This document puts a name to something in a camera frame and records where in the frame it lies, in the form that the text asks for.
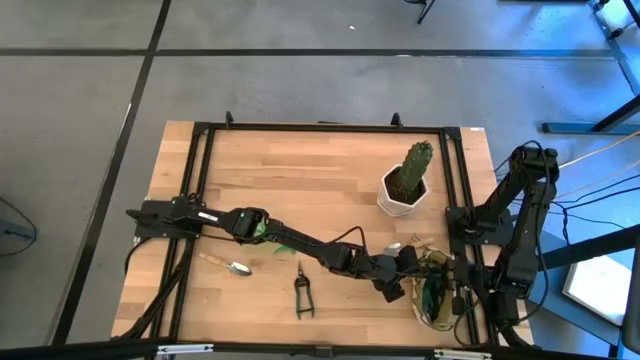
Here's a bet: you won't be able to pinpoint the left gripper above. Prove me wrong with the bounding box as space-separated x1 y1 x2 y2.
349 245 420 304

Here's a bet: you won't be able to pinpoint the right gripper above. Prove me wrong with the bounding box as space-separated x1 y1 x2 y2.
447 252 501 316

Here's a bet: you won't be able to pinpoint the black diagonal metal beam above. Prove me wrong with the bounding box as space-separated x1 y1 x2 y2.
539 224 640 277

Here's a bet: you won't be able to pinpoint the green plastic spray bottle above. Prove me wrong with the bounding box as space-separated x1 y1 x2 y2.
243 219 298 255

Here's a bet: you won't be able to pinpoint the tan and green gardening bag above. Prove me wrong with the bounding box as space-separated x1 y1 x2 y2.
410 247 469 332

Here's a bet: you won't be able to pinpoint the yellow extension cord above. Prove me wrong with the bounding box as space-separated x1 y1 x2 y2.
554 127 640 169

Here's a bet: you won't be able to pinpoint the white faceted plant pot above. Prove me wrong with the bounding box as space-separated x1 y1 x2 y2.
376 163 431 219

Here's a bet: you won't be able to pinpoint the black floor cable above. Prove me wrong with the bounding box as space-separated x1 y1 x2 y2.
569 172 640 202
564 187 640 211

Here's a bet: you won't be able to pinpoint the narrow trowel with wooden handle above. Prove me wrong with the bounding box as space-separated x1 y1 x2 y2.
198 252 253 277

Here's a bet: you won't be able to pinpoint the black chair base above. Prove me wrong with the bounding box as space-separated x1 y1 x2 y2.
403 0 437 25

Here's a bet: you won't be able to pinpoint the white flat panel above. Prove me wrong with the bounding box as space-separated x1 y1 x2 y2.
561 254 634 327

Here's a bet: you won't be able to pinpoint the grey metal rail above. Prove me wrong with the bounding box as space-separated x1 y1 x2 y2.
589 0 640 96

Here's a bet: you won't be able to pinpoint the green-handled garden snips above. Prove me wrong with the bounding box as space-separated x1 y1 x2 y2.
293 260 316 321

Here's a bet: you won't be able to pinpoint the grey floor stand base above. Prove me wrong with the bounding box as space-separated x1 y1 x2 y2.
0 197 39 256

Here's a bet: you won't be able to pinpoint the green cactus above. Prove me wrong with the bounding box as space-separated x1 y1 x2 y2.
398 139 435 201

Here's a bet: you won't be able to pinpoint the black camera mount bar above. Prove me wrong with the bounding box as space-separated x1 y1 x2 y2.
0 337 621 360

